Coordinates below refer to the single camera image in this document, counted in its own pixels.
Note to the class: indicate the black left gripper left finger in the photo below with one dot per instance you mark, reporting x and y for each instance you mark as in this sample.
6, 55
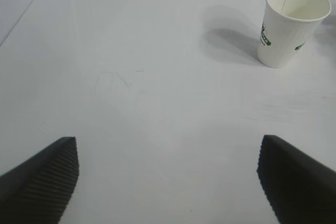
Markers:
34, 195

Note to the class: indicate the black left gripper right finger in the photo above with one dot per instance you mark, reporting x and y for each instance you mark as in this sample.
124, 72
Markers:
296, 190

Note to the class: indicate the white paper cup green print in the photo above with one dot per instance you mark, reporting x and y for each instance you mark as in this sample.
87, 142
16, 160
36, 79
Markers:
283, 45

